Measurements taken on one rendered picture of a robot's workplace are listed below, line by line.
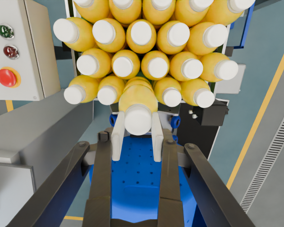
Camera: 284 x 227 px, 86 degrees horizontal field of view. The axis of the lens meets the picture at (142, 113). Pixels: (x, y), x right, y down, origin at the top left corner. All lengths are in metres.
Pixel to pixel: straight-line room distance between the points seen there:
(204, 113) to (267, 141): 1.71
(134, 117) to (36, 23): 0.31
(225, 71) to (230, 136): 1.56
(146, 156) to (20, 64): 0.35
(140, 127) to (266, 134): 1.95
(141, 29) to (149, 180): 0.31
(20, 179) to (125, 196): 0.45
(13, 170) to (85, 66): 0.48
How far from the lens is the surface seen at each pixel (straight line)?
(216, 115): 0.51
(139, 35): 0.32
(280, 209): 3.04
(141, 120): 0.21
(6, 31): 0.40
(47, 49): 0.45
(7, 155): 0.71
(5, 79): 0.42
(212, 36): 0.35
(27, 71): 0.40
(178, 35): 0.33
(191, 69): 0.34
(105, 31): 0.33
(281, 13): 1.84
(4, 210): 0.86
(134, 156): 0.43
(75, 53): 0.48
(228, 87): 0.66
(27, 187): 0.72
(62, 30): 0.35
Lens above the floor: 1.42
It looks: 69 degrees down
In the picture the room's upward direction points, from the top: 180 degrees clockwise
